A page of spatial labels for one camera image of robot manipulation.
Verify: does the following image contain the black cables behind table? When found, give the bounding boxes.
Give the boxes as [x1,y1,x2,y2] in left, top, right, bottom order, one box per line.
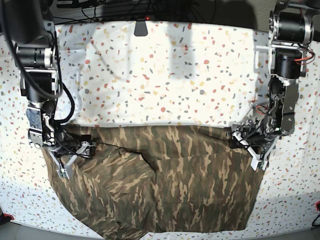
[47,0,218,26]

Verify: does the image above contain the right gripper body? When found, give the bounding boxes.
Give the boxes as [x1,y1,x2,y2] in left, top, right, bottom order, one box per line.
[42,133,97,159]

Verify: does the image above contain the red corner clamp right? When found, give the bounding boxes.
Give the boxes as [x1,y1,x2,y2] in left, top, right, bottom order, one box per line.
[315,201,320,212]

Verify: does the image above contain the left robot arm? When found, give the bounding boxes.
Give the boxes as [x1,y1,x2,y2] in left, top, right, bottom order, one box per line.
[230,0,320,171]

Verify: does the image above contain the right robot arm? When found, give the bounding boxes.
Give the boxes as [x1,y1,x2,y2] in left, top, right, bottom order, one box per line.
[0,0,96,179]

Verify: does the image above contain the red corner clamp left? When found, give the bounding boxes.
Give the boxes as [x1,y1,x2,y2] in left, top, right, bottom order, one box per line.
[1,213,14,222]

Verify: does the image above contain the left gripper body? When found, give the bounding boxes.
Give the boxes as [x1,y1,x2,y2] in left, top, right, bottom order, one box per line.
[231,122,278,154]

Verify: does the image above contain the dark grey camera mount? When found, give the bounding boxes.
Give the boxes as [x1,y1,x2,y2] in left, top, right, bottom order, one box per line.
[134,21,148,37]

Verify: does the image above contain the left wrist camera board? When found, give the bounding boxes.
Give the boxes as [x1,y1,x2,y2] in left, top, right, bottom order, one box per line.
[257,160,269,171]

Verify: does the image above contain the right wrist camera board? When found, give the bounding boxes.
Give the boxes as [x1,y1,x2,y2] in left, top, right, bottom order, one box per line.
[56,168,70,179]

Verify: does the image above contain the red corner clamp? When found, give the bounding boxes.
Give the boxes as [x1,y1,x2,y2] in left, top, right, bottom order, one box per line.
[1,213,14,222]
[315,201,320,212]

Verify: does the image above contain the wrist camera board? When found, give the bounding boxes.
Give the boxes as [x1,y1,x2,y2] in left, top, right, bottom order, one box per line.
[56,168,70,179]
[257,160,269,171]

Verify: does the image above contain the camouflage T-shirt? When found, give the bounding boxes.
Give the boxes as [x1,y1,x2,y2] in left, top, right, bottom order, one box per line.
[43,125,265,240]

